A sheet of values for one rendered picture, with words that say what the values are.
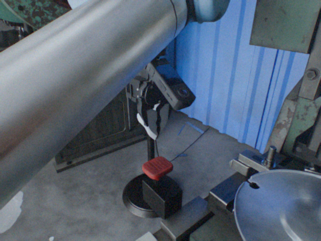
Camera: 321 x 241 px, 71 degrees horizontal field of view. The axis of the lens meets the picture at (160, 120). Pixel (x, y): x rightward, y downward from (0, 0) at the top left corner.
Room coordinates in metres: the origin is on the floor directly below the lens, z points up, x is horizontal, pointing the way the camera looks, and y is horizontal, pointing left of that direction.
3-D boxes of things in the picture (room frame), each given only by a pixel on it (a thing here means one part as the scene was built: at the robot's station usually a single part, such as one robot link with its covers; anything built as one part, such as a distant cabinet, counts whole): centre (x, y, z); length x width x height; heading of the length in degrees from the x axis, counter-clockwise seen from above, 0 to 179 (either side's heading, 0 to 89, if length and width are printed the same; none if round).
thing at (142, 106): (0.45, 0.03, 0.92); 0.05 x 0.02 x 0.09; 128
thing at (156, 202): (0.44, 0.00, 0.62); 0.10 x 0.06 x 0.20; 38
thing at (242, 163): (0.47, -0.27, 0.76); 0.17 x 0.06 x 0.10; 38
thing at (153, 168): (0.46, 0.01, 0.72); 0.07 x 0.06 x 0.08; 128
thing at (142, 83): (0.48, 0.03, 0.99); 0.09 x 0.08 x 0.12; 38
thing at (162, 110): (0.49, 0.01, 0.88); 0.06 x 0.03 x 0.09; 38
